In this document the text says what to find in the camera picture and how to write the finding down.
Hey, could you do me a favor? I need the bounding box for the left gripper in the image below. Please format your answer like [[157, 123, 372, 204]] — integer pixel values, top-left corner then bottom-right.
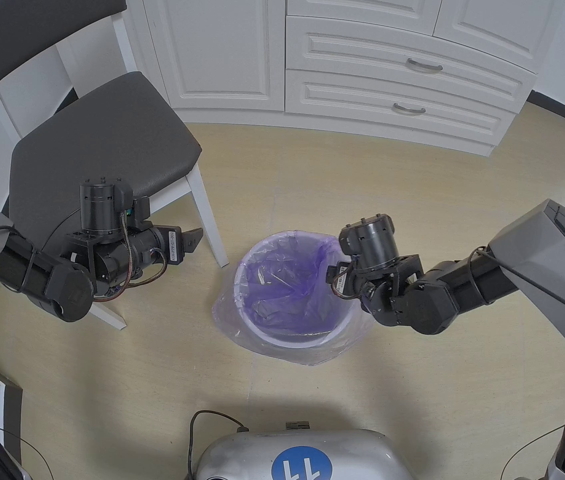
[[129, 224, 205, 269]]

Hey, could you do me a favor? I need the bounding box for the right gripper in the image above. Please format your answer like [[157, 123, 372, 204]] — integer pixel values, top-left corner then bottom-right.
[[327, 259, 379, 302]]

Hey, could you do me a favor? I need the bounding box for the purple plastic bag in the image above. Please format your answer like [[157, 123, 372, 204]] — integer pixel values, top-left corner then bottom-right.
[[211, 229, 381, 366]]

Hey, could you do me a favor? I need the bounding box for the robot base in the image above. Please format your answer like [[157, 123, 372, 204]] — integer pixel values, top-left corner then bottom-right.
[[197, 420, 416, 480]]

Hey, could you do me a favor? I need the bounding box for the white trash bin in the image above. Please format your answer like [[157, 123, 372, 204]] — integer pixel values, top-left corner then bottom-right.
[[232, 233, 363, 351]]

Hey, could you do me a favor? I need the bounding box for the white chair with grey seat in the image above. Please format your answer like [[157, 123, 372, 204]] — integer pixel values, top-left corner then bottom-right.
[[0, 0, 229, 330]]

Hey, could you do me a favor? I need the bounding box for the white wardrobe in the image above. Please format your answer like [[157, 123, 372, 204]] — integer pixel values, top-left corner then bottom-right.
[[121, 0, 565, 158]]

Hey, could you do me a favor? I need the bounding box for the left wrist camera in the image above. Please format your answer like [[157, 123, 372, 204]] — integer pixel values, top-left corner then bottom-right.
[[115, 180, 152, 230]]

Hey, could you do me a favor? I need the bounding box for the black cable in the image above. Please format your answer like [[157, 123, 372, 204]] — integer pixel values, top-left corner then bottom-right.
[[186, 410, 249, 480], [505, 428, 565, 480], [0, 423, 43, 475]]

